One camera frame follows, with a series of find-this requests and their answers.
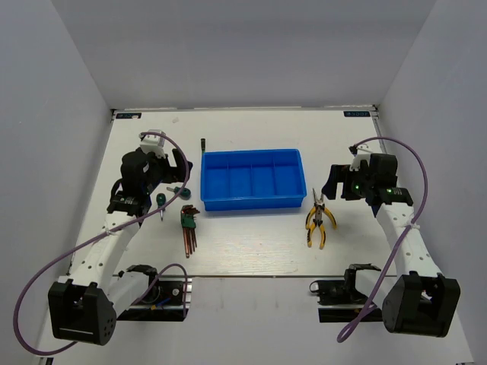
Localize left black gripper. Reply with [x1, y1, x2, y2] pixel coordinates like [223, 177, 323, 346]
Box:
[142, 149, 193, 195]

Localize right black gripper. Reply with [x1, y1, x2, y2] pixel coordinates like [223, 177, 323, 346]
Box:
[322, 163, 375, 201]

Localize small green stubby screwdriver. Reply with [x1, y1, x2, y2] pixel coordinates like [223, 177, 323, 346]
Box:
[167, 186, 191, 200]

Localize yellow black needle-nose pliers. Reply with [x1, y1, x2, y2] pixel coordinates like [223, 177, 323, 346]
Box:
[305, 189, 337, 230]

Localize green hex key set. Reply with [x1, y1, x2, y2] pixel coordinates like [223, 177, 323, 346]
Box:
[180, 205, 200, 258]

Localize yellow black cutting pliers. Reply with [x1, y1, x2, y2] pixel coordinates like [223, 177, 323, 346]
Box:
[305, 211, 326, 249]

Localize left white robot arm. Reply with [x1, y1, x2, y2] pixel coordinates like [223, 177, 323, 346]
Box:
[48, 148, 193, 345]

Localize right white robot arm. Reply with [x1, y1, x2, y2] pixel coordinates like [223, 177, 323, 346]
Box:
[321, 153, 460, 338]

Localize right blue corner label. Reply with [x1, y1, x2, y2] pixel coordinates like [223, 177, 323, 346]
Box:
[343, 110, 371, 118]

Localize blue corner label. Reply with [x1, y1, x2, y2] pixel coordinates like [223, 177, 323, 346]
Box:
[115, 113, 142, 119]
[343, 110, 371, 118]

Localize blue divided plastic bin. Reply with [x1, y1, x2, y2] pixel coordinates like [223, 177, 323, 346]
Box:
[200, 149, 307, 211]

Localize left blue corner label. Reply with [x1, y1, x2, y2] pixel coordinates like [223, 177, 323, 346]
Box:
[115, 113, 142, 119]

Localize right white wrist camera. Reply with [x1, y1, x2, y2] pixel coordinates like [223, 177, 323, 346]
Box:
[349, 144, 372, 171]

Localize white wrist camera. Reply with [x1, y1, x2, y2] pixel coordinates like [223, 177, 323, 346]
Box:
[139, 129, 166, 159]
[349, 144, 372, 171]

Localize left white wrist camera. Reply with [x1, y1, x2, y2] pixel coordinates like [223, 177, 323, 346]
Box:
[139, 129, 166, 159]

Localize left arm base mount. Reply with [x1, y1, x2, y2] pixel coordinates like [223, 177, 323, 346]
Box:
[117, 278, 192, 322]

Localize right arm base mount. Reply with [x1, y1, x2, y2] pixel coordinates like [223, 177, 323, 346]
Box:
[309, 280, 367, 323]

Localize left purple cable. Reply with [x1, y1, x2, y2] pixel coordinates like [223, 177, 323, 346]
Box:
[14, 131, 191, 357]

